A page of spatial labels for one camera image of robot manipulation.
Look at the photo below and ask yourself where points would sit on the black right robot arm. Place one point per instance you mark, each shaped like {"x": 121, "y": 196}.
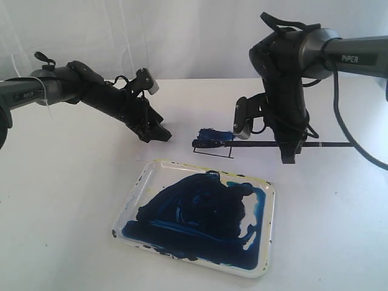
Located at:
{"x": 286, "y": 56}

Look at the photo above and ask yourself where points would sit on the black paintbrush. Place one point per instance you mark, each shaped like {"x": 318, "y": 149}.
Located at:
{"x": 212, "y": 144}

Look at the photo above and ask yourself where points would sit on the white paper with black square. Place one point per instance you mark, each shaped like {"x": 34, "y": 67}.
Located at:
{"x": 261, "y": 162}

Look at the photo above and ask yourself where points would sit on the white paint tray blue paint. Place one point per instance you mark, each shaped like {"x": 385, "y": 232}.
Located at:
{"x": 208, "y": 217}

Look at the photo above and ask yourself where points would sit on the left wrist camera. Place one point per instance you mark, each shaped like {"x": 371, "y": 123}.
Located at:
{"x": 144, "y": 81}

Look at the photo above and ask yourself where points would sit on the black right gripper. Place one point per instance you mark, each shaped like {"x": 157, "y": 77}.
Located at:
{"x": 286, "y": 114}

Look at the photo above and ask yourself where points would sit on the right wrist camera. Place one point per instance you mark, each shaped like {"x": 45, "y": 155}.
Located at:
{"x": 242, "y": 126}

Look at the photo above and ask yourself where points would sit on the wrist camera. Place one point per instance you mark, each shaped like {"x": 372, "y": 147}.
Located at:
{"x": 144, "y": 81}
{"x": 242, "y": 126}

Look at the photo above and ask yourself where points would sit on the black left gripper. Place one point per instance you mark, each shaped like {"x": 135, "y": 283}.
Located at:
{"x": 117, "y": 100}

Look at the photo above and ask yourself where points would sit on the white curtain backdrop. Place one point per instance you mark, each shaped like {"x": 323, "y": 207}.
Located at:
{"x": 173, "y": 39}

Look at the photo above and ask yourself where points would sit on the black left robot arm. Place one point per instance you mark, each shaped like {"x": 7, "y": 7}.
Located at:
{"x": 76, "y": 82}

